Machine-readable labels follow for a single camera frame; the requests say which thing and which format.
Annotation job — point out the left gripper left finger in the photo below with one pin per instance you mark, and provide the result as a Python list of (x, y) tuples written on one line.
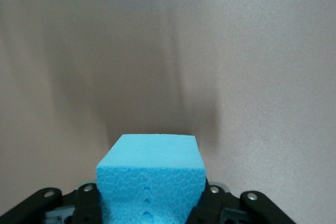
[(86, 200)]

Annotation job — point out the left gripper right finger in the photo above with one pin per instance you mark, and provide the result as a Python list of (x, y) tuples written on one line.
[(215, 203)]

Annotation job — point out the blue foam cube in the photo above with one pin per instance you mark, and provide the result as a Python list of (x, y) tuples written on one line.
[(149, 169)]

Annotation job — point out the brown paper table cover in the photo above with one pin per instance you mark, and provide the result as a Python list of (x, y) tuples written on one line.
[(262, 51)]

